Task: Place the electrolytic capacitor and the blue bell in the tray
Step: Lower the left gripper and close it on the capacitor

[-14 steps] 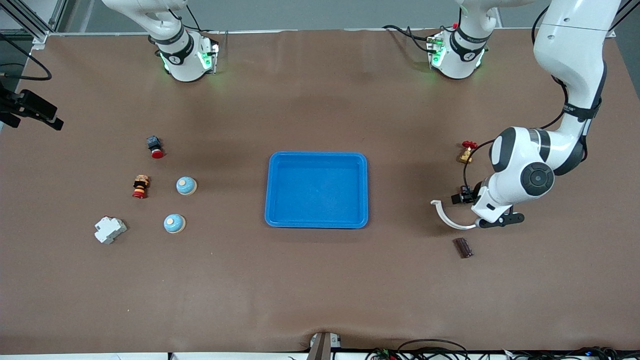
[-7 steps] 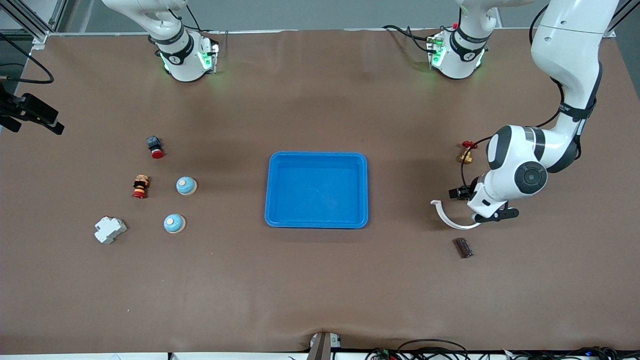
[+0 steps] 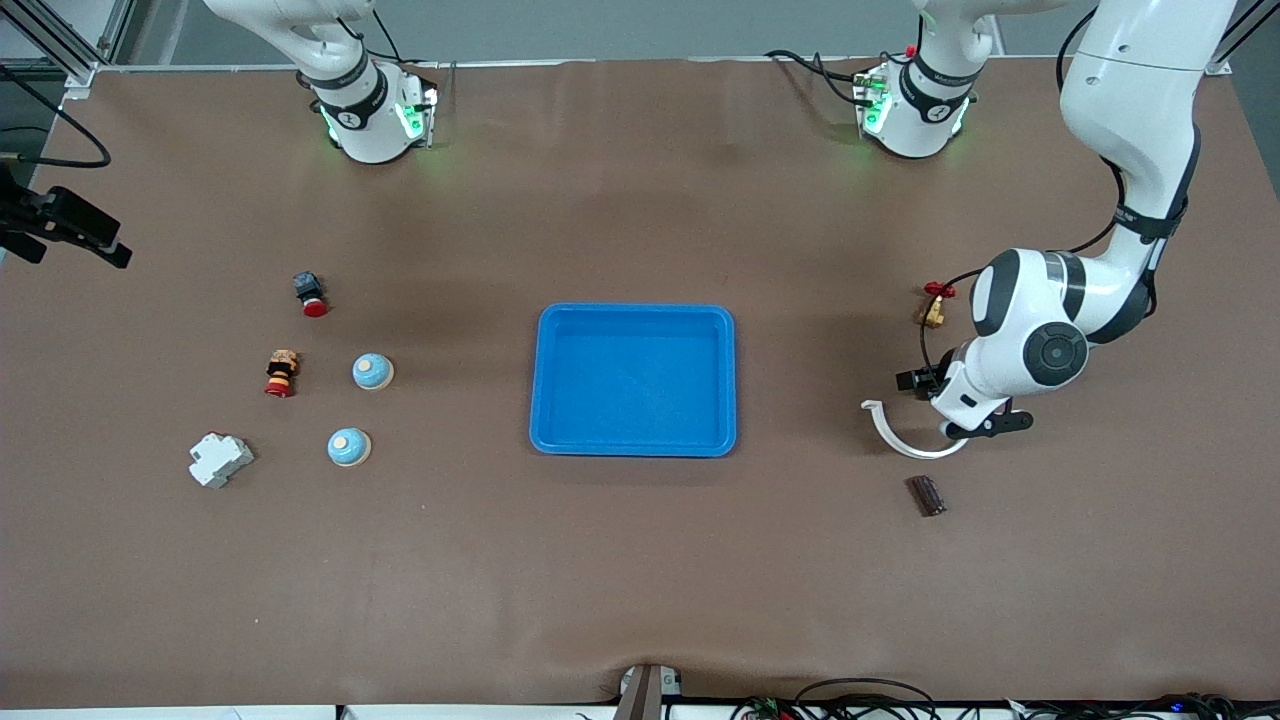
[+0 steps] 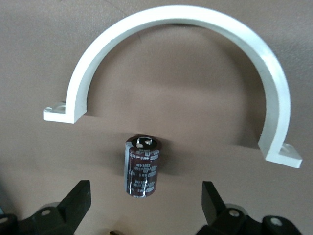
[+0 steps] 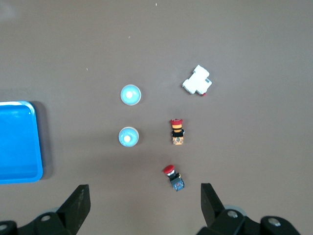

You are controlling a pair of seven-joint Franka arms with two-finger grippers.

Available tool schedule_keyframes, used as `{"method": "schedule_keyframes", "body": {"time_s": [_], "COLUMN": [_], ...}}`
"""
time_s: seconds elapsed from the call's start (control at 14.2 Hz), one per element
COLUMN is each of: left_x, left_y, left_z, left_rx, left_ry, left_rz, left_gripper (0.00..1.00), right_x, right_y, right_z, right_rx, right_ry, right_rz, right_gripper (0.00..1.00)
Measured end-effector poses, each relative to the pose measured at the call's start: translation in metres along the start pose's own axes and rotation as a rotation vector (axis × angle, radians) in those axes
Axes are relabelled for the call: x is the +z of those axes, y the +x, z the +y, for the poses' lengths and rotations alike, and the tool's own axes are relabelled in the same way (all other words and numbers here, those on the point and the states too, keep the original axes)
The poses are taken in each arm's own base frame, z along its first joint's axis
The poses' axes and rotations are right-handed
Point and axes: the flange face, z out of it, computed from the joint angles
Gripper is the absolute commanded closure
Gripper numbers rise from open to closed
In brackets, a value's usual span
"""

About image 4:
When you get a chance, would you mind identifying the brown table mat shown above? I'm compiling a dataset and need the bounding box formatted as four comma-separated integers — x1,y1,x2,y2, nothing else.
0,0,313,235

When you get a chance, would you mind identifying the dark brown electrolytic capacitor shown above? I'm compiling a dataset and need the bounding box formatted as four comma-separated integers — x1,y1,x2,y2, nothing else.
124,134,161,199

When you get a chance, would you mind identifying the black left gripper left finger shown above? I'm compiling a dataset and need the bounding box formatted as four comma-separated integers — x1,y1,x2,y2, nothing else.
21,180,91,235

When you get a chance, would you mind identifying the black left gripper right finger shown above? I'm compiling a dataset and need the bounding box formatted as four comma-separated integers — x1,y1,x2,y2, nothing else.
198,181,266,235

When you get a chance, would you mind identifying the white half-round pipe clamp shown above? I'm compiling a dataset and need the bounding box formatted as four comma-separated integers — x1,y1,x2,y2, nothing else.
43,5,303,169

